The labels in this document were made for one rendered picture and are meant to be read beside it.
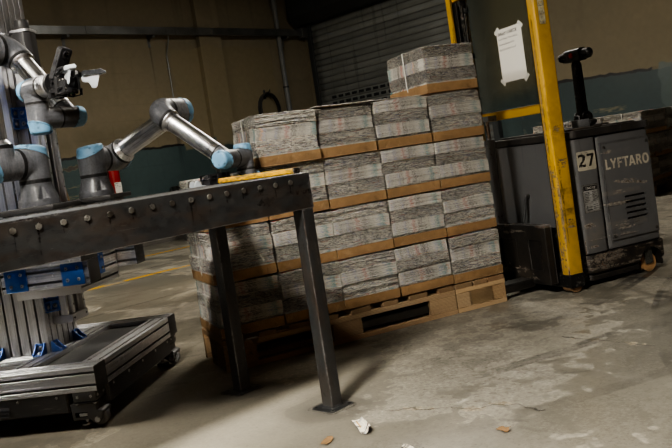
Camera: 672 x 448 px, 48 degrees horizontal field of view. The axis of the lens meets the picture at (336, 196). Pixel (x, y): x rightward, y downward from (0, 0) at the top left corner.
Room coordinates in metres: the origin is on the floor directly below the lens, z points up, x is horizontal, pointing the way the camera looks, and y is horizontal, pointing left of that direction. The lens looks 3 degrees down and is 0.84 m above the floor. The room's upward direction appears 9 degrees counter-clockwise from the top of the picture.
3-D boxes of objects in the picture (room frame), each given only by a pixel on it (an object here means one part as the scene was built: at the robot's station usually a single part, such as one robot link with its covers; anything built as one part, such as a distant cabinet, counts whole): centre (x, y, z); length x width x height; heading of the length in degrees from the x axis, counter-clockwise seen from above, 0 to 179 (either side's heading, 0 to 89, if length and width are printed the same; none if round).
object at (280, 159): (3.39, 0.20, 0.86); 0.29 x 0.16 x 0.04; 113
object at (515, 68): (4.04, -0.98, 1.27); 0.57 x 0.01 x 0.65; 23
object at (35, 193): (2.88, 1.11, 0.87); 0.15 x 0.15 x 0.10
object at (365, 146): (3.62, -0.02, 0.86); 0.38 x 0.29 x 0.04; 23
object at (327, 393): (2.55, 0.12, 0.34); 0.06 x 0.06 x 0.68; 45
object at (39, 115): (2.64, 0.96, 1.12); 0.11 x 0.08 x 0.11; 146
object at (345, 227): (3.57, 0.11, 0.42); 1.17 x 0.39 x 0.83; 113
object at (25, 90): (2.63, 0.97, 1.21); 0.11 x 0.08 x 0.09; 56
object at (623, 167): (4.18, -1.30, 0.40); 0.69 x 0.55 x 0.80; 23
